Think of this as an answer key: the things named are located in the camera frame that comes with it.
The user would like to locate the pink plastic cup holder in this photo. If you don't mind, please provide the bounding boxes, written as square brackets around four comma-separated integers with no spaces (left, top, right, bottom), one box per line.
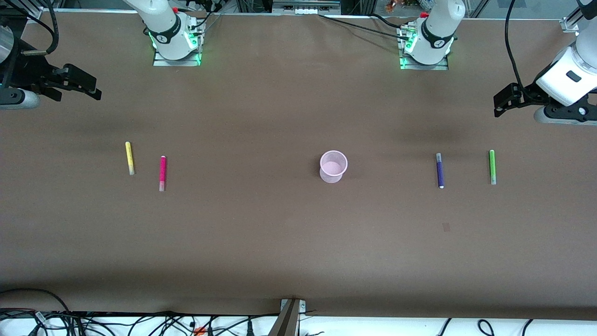
[319,150,348,183]

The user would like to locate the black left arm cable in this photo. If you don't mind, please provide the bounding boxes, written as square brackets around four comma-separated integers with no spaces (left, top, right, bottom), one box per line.
[506,0,533,93]

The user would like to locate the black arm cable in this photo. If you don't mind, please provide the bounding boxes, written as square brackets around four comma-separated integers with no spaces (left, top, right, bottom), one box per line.
[506,0,533,93]
[21,0,60,56]

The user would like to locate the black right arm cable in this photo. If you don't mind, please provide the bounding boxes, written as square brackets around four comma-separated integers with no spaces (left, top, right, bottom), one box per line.
[21,0,60,56]

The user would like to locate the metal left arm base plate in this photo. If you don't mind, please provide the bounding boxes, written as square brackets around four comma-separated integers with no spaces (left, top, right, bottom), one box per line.
[400,55,449,71]

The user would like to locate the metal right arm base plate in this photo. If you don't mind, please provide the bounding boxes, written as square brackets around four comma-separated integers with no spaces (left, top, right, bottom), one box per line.
[153,46,202,67]

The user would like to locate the aluminium frame corner profile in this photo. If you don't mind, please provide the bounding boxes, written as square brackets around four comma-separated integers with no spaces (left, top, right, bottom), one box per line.
[561,0,597,33]

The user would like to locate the long black tabletop cable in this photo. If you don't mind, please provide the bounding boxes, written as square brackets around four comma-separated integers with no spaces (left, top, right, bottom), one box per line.
[318,13,413,42]

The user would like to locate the looped black cable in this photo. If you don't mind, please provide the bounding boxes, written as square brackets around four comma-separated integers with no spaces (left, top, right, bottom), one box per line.
[0,288,73,322]

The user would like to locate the tangled black floor cables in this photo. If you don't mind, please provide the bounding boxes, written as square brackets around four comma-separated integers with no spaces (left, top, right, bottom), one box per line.
[0,308,280,336]

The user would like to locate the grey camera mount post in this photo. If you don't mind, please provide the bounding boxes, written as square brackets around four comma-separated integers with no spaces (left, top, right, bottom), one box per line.
[268,299,301,336]

